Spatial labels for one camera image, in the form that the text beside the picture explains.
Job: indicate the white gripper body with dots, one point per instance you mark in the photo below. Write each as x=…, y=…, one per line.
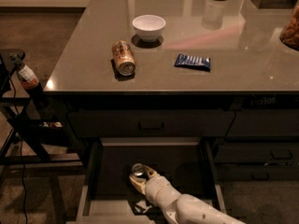
x=156, y=187

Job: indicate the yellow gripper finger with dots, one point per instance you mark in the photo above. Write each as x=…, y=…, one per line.
x=150, y=172
x=138, y=183

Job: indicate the blue silver redbull can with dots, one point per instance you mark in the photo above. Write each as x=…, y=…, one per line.
x=138, y=169

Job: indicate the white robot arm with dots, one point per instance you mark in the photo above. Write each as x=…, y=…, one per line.
x=177, y=208

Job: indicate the open middle drawer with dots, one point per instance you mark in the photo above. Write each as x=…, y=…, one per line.
x=108, y=197

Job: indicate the closed top drawer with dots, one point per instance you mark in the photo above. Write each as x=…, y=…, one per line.
x=150, y=123

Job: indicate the gold soda can lying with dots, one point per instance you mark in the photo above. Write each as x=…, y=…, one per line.
x=123, y=58

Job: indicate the right cabinet drawers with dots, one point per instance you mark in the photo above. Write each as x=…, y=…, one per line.
x=262, y=143

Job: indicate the blue snack packet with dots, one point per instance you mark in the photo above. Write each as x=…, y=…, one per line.
x=193, y=62

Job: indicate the dark side stand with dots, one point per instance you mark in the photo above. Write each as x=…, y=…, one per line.
x=24, y=126

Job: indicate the white ceramic bowl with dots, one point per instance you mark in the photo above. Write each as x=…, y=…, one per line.
x=149, y=27

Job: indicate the cola bottle with red label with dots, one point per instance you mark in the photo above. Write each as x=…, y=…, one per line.
x=29, y=81

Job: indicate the jar of brown snacks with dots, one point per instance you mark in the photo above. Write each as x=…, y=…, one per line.
x=290, y=33

